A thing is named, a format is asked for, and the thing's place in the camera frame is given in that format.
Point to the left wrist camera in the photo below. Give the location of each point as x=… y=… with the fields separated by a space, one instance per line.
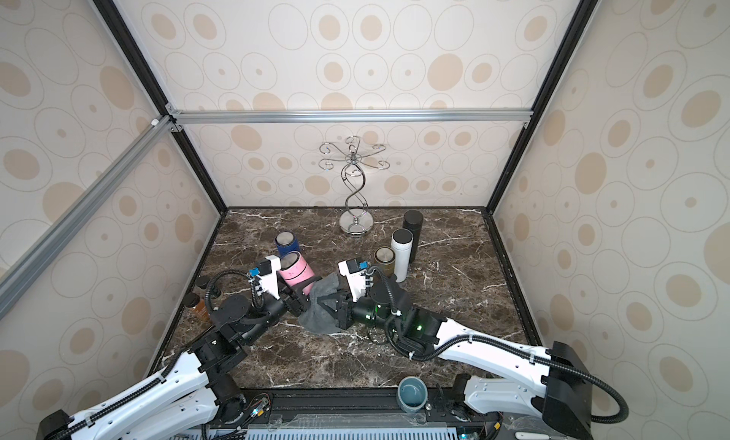
x=264 y=277

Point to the pink thermos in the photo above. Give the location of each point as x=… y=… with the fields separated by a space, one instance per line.
x=295 y=269

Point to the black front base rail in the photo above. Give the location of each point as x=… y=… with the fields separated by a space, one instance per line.
x=342 y=411

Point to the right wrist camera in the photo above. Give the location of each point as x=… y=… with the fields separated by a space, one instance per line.
x=357 y=275

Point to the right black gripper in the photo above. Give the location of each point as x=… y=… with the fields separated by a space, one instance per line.
x=347 y=311

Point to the teal ceramic mug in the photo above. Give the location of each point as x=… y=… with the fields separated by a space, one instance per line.
x=412 y=394

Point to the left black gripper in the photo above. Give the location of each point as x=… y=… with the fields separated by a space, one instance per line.
x=297 y=302

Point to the amber spice jar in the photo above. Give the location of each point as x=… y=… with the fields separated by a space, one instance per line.
x=196 y=305

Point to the grey wiping cloth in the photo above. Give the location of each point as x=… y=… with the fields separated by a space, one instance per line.
x=317 y=319

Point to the black thermos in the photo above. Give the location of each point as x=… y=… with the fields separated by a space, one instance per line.
x=413 y=221

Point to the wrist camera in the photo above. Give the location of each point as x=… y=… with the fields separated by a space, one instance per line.
x=357 y=275
x=264 y=277

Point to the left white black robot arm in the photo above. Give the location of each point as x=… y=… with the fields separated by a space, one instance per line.
x=196 y=387

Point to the left diagonal aluminium rail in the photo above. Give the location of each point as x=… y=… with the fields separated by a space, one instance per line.
x=34 y=262

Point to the gold thermos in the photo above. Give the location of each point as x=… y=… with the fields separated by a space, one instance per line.
x=385 y=259

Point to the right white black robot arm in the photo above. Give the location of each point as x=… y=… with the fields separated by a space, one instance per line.
x=552 y=383

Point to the blue thermos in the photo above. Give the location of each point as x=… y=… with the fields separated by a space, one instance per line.
x=286 y=242

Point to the white thermos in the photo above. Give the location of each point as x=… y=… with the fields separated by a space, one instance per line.
x=402 y=245

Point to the horizontal aluminium rail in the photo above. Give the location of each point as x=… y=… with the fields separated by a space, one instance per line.
x=369 y=116

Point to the silver wire cup stand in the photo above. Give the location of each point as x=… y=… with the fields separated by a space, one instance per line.
x=356 y=220

